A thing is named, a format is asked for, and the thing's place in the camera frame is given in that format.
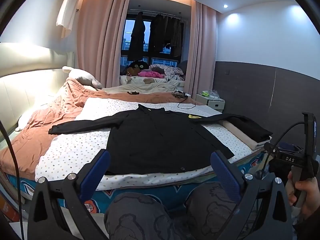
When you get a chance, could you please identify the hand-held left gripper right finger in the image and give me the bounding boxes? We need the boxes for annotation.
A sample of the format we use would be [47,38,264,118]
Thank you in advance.
[210,150,293,240]

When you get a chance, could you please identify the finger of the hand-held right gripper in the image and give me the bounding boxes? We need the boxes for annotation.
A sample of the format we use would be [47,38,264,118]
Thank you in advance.
[264,142,280,156]

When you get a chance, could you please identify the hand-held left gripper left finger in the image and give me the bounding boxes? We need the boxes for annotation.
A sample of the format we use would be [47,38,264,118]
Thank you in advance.
[27,149,112,240]

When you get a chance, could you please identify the black jacket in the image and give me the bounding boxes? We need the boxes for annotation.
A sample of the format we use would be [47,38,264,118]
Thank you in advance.
[48,104,235,176]

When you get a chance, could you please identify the person's right forearm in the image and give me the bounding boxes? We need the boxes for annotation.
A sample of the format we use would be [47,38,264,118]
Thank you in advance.
[291,212,320,240]

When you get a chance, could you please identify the hanging dark clothes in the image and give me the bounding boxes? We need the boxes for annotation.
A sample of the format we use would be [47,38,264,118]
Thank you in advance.
[121,17,187,68]
[149,12,184,58]

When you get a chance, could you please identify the person's right hand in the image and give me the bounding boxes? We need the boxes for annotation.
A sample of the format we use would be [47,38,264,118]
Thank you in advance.
[287,172,320,220]

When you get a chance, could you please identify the bed with dotted sheet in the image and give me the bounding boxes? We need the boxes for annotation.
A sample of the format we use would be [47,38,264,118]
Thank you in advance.
[35,97,258,190]

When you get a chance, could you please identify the folded black garment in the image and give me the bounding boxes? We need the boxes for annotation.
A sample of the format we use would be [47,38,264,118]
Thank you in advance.
[217,113,273,142]

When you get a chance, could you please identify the person's right leg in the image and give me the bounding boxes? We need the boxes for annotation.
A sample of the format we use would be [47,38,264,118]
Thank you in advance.
[185,182,250,240]

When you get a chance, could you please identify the person's knees in grey trousers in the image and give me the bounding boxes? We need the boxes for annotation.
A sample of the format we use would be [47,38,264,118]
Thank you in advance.
[104,192,193,240]

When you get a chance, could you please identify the white nightstand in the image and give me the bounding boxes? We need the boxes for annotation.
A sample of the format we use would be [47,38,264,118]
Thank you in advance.
[195,93,225,113]

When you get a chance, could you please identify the orange quilt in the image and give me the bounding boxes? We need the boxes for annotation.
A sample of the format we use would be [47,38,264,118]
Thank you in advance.
[0,77,203,174]

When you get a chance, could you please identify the white plush toy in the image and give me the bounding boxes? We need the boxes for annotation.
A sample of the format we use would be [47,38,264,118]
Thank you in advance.
[62,66,103,90]

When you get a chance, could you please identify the beige bear print blanket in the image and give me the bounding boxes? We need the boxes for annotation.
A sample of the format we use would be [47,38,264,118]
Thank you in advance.
[102,76,185,95]

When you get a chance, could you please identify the orange box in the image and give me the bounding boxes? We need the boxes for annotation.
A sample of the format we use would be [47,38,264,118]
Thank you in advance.
[0,195,16,222]

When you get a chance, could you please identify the pink cloth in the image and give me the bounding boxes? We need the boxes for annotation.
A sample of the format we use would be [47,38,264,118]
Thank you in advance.
[138,70,165,79]

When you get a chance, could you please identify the black plush toy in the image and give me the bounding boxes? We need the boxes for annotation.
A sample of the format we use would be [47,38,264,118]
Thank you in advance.
[129,60,150,71]

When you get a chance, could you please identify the cream padded headboard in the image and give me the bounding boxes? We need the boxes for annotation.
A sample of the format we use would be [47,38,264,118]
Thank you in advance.
[0,42,75,135]

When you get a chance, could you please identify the pink curtain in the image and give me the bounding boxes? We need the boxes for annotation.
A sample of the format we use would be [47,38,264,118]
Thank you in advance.
[187,1,217,103]
[75,0,132,88]

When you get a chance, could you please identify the floral cloth pile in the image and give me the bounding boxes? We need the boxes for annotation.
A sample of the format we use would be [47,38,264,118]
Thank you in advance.
[149,64,185,80]

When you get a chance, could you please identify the hanging black coat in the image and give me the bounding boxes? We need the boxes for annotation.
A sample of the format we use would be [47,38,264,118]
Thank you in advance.
[127,11,147,62]

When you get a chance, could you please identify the hanging white cloth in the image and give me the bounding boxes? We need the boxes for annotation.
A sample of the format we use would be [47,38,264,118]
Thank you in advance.
[55,0,83,39]

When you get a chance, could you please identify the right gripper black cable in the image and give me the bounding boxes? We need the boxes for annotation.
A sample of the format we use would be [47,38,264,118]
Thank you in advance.
[260,122,304,178]

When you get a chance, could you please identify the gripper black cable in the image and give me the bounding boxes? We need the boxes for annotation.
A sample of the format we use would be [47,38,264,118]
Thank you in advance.
[260,122,304,178]
[0,120,25,240]

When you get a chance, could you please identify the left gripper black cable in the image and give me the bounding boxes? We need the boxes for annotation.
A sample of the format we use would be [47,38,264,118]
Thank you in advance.
[0,120,25,240]

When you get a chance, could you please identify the black device with cable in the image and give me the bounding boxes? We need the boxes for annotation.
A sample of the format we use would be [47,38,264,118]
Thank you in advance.
[171,91,198,109]

